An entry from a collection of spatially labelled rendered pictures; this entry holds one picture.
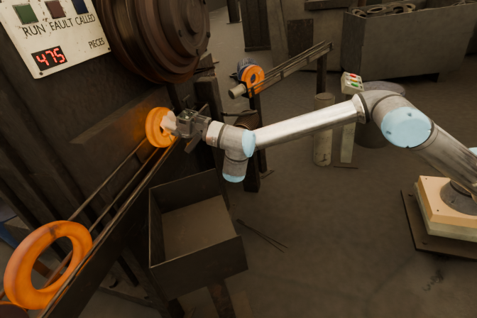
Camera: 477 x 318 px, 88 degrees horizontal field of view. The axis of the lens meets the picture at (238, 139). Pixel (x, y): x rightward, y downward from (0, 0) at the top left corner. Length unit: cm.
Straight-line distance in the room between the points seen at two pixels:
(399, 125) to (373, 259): 78
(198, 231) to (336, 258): 83
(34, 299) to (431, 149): 111
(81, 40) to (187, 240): 65
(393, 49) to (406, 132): 222
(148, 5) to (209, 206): 65
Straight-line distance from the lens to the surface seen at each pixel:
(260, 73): 152
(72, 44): 88
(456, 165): 106
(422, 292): 144
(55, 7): 87
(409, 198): 176
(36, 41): 83
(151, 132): 94
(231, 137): 85
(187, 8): 97
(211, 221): 79
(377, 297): 137
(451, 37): 331
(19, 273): 72
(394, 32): 302
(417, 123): 89
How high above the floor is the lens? 119
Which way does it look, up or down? 32 degrees down
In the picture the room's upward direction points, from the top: 9 degrees counter-clockwise
